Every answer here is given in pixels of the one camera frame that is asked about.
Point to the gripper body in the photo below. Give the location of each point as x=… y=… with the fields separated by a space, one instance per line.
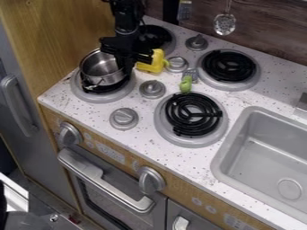
x=120 y=45

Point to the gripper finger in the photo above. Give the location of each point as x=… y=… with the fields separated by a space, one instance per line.
x=128 y=66

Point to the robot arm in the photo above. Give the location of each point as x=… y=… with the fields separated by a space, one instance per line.
x=124 y=15

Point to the silver pot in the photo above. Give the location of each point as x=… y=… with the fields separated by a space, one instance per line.
x=100 y=67

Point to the yellow toy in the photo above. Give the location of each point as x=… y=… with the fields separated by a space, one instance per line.
x=154 y=64

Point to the silver toy grater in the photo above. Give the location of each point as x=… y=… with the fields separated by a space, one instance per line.
x=184 y=10

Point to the toy stove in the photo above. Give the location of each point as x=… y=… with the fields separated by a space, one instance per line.
x=188 y=110

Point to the silver slotted spoon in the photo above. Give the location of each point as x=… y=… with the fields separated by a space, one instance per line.
x=224 y=22

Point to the grey toy fridge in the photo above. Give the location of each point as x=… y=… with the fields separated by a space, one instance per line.
x=24 y=119

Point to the toy sink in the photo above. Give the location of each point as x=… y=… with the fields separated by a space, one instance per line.
x=264 y=161

